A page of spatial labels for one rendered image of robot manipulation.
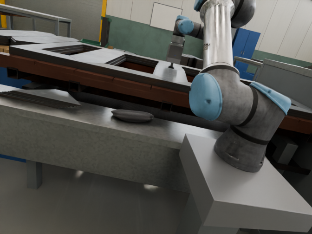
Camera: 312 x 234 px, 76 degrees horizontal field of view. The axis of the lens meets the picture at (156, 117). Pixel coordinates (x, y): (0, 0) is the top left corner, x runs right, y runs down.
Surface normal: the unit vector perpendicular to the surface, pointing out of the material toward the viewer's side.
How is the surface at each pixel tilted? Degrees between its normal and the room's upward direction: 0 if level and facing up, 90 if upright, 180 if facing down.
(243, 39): 90
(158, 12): 90
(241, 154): 72
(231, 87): 43
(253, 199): 4
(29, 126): 90
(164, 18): 90
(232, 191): 4
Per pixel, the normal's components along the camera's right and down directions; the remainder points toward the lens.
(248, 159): -0.02, 0.11
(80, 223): 0.21, -0.90
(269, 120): 0.09, 0.44
